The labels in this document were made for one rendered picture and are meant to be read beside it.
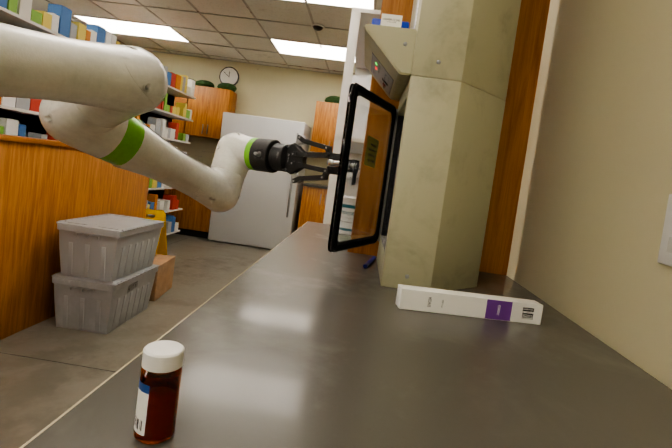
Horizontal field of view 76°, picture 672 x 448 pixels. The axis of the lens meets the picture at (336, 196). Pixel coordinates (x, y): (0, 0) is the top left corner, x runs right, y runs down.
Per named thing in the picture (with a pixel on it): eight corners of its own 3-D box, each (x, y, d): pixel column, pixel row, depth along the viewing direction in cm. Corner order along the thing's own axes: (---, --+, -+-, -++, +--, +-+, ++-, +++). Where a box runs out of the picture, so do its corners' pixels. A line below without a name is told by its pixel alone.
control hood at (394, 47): (399, 101, 126) (404, 66, 126) (411, 75, 94) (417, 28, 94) (360, 96, 127) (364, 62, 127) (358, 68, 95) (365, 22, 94)
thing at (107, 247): (161, 264, 320) (166, 220, 318) (114, 285, 260) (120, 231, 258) (107, 256, 322) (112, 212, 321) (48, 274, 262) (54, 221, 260)
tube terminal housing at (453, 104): (460, 271, 127) (501, 7, 123) (493, 303, 95) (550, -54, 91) (376, 258, 129) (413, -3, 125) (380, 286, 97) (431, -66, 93)
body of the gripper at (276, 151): (266, 171, 116) (295, 175, 112) (270, 139, 116) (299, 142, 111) (281, 172, 123) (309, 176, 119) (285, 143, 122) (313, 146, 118)
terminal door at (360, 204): (377, 242, 127) (396, 107, 125) (329, 253, 100) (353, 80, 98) (374, 242, 128) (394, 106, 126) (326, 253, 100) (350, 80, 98)
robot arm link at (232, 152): (216, 124, 125) (237, 141, 134) (200, 163, 121) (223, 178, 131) (255, 127, 118) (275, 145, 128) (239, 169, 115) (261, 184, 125)
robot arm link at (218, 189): (152, 120, 96) (123, 119, 102) (131, 167, 93) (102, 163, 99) (253, 183, 125) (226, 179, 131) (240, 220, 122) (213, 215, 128)
